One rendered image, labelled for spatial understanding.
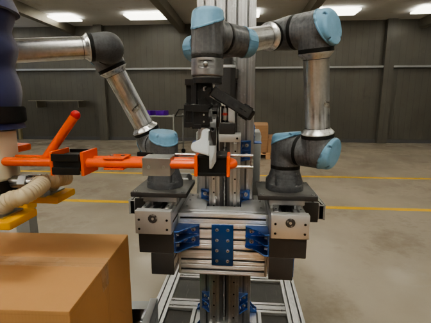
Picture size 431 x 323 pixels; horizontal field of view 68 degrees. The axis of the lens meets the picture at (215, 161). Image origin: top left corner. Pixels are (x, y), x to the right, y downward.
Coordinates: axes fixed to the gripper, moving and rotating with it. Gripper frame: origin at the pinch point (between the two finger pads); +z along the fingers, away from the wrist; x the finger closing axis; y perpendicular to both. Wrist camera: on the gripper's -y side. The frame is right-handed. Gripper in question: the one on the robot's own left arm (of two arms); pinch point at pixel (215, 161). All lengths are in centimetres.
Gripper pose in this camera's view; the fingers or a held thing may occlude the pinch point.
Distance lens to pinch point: 78.7
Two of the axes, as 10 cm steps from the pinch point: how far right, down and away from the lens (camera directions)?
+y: -10.0, -0.2, 0.7
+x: -0.7, 1.8, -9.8
